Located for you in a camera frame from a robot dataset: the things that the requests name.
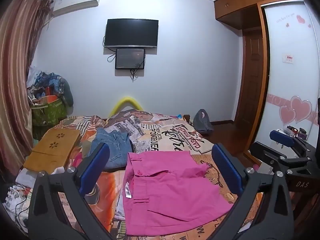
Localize black monitor cable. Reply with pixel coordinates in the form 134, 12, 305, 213
129, 68, 140, 82

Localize thin black cable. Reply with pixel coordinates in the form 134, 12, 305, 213
14, 186, 34, 222

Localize small black wall monitor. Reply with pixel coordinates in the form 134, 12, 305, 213
115, 48, 146, 70

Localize wooden lap desk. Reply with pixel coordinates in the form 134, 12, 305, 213
23, 128, 81, 174

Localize green patterned bag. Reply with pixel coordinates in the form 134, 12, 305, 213
30, 95, 67, 128

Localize white printed cloth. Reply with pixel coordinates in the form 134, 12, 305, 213
3, 167, 39, 232

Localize pile of clothes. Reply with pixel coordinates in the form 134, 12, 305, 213
26, 65, 74, 107

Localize striped brown curtain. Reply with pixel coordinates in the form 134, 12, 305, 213
0, 0, 53, 178

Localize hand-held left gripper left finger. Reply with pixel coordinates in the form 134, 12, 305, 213
28, 142, 114, 240

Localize pink heart sticker pair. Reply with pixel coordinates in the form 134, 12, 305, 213
279, 95, 313, 125

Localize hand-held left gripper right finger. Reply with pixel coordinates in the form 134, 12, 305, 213
212, 142, 295, 240

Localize yellow foam tube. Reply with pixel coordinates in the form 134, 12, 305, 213
109, 96, 144, 118

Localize black wall television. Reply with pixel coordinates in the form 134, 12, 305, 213
104, 18, 159, 49

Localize blue denim jeans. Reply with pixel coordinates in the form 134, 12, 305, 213
88, 127, 134, 170

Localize white label sticker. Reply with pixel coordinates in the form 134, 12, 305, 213
282, 53, 296, 65

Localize wooden overhead cabinet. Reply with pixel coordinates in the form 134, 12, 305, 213
214, 0, 303, 28

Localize pink pants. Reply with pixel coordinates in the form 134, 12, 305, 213
120, 151, 234, 236

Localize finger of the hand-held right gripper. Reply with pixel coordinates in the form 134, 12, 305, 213
250, 142, 313, 175
269, 129, 313, 153

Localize grey backpack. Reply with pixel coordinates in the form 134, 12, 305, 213
192, 109, 214, 133

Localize white wardrobe sliding door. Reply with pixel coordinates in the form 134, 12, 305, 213
250, 0, 320, 155

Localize printed blanket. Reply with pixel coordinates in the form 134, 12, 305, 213
15, 109, 265, 240

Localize white air conditioner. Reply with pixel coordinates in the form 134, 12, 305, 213
51, 0, 102, 16

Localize brown wooden door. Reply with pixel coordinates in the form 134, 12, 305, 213
234, 29, 268, 126

